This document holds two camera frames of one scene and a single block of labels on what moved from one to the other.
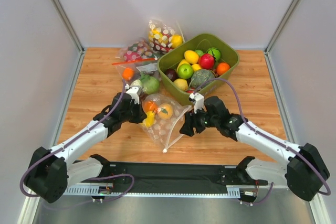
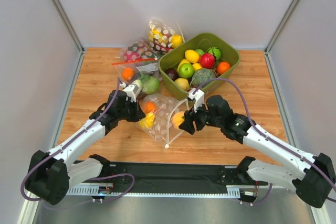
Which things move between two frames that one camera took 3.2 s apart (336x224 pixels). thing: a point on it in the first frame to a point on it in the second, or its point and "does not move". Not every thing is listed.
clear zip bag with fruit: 165,117 does not move
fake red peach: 206,61 does not move
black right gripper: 192,123 does not move
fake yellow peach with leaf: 165,110 to 177,119
